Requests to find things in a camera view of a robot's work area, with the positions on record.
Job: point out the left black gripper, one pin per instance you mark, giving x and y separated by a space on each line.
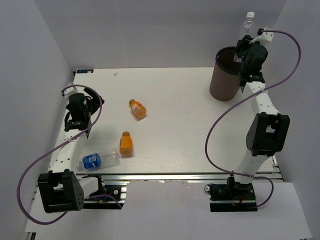
94 102

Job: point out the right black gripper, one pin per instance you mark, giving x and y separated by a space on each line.
240 44

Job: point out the clear plastic bottle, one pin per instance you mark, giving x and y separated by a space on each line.
248 27

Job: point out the orange juice bottle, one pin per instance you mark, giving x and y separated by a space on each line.
137 109
126 145

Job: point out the clear bottle blue label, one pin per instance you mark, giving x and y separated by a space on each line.
99 160

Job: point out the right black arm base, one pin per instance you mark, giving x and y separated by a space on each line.
231 197

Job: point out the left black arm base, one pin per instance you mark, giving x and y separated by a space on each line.
110 195

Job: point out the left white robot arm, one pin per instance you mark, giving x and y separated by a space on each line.
60 190

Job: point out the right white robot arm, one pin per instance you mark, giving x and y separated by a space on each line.
267 133

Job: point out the brown cylindrical bin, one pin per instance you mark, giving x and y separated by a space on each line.
224 81

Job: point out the blue table corner sticker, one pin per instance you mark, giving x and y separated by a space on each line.
84 71

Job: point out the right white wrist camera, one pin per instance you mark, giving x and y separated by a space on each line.
265 37

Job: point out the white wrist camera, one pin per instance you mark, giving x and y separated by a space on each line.
67 92
265 37

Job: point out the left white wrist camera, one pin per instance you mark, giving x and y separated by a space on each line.
67 92

